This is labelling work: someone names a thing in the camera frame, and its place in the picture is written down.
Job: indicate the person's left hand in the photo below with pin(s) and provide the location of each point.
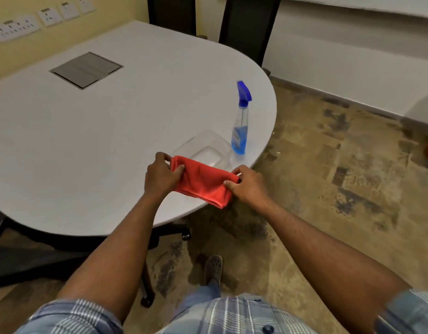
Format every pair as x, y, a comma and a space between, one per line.
160, 177

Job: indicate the blue jeans leg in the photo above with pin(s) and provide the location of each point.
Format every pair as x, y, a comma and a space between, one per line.
200, 295

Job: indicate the grey clog shoe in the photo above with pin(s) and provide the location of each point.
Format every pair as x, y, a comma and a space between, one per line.
213, 269

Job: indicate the clear plastic container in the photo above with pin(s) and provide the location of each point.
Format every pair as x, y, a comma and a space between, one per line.
208, 149

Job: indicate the plaid shirt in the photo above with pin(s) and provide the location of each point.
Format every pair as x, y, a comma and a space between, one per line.
235, 316

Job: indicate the black office chair with castors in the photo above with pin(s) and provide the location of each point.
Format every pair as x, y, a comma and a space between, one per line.
33, 260

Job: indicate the person's left forearm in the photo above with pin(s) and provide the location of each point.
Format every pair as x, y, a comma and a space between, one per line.
120, 253

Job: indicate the wide white wall socket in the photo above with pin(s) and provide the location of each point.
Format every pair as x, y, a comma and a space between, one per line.
15, 28

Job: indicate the person's right thumb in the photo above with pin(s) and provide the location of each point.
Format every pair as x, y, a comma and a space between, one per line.
230, 185

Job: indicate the person's right forearm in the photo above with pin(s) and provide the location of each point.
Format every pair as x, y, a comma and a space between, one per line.
328, 253

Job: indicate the red microfibre cloth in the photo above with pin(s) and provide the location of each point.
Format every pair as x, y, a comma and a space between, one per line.
203, 182

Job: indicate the blue spray bottle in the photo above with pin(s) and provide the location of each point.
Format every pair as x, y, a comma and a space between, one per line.
240, 135

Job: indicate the person's left thumb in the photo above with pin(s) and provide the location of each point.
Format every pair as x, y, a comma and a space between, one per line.
178, 172

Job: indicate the person's right hand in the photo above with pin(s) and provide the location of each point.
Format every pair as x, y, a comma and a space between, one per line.
250, 189

